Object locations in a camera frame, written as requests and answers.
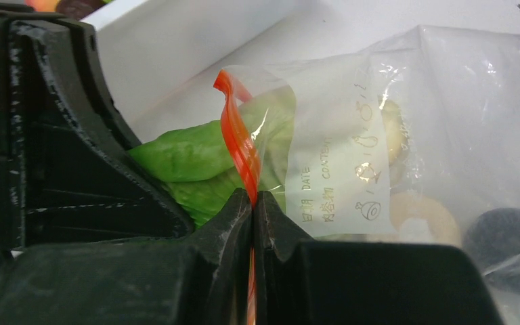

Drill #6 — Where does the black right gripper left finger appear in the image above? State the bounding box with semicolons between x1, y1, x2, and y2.
0;190;252;324

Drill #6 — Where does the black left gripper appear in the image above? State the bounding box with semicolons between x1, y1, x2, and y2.
0;2;194;266

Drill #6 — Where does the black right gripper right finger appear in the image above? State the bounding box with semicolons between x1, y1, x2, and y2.
253;192;502;324

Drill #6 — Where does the white green napa cabbage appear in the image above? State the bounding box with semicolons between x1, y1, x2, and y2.
128;86;296;228

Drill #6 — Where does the sliced mushroom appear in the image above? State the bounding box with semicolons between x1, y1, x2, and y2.
368;100;462;247

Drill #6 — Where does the clear red-zipper bag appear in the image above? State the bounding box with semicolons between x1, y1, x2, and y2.
215;26;520;324

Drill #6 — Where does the dark plum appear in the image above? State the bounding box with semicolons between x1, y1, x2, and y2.
56;0;106;20
462;208;520;294

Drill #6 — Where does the white plastic bin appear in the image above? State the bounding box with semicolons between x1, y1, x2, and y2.
80;0;315;144

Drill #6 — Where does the peach lower left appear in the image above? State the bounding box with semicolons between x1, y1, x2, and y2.
24;0;60;12

